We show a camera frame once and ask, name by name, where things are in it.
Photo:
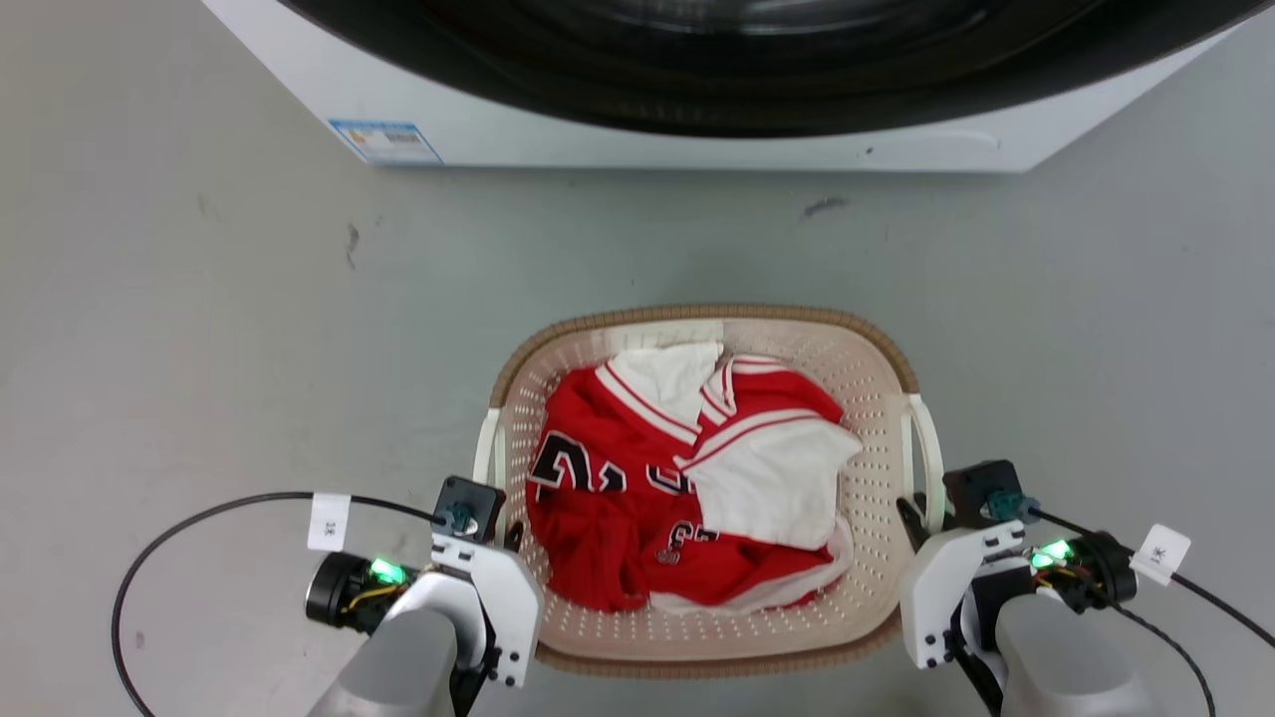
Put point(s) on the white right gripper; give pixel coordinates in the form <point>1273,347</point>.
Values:
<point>941,588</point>

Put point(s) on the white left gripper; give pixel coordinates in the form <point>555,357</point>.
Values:
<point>506,597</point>

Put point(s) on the beige perforated laundry basket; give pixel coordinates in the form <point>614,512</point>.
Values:
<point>867,398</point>

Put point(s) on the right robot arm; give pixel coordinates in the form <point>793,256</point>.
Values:
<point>1066,657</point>

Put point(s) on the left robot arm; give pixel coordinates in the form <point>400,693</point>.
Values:
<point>408,657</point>

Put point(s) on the red white sports jersey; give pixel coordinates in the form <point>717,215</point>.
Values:
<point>598,538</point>

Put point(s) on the white cloth garment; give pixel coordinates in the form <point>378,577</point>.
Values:
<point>767,488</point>

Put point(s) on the blue white energy sticker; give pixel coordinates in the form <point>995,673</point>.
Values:
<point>386,141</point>

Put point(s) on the white washing machine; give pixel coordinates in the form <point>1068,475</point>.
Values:
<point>618,134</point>

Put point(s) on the black round washer door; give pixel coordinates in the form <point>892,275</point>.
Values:
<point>757,100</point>

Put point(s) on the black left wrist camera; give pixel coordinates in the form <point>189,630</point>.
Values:
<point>468,503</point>

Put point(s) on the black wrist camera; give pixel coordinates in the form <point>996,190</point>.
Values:
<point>468,503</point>
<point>981,490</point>

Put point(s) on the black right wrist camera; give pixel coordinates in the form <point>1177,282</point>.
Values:
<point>981,490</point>

